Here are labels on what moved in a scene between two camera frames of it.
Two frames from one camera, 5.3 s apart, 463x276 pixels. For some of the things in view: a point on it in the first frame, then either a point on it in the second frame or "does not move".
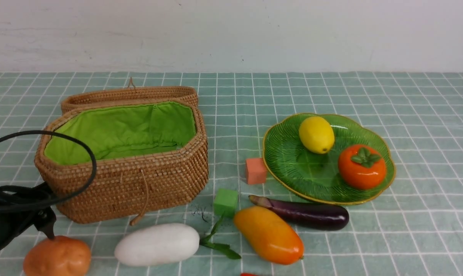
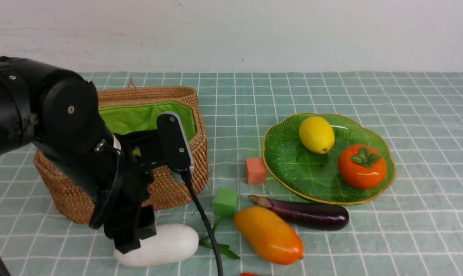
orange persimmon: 362,167 does not move
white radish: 157,243 does not move
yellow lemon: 317,134 does not move
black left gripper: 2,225 → 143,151
